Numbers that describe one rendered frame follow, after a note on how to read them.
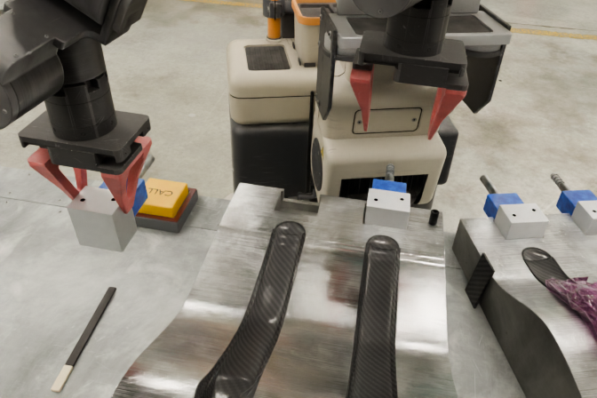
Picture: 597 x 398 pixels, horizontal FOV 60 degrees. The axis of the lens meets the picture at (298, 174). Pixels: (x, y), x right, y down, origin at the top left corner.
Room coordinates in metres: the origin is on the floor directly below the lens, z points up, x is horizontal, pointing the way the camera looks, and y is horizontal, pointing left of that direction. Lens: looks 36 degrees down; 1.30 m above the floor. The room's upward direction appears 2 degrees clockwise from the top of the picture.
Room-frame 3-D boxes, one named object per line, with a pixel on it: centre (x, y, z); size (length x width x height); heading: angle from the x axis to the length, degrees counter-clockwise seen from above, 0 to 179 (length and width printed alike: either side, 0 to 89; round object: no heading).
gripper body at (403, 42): (0.49, -0.11, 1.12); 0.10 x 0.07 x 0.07; 80
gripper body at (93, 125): (0.42, 0.20, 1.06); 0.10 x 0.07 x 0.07; 79
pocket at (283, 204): (0.51, 0.00, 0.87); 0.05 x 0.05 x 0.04; 80
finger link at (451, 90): (0.49, -0.13, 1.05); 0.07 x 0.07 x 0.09; 80
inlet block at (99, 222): (0.46, 0.19, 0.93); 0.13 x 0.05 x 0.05; 169
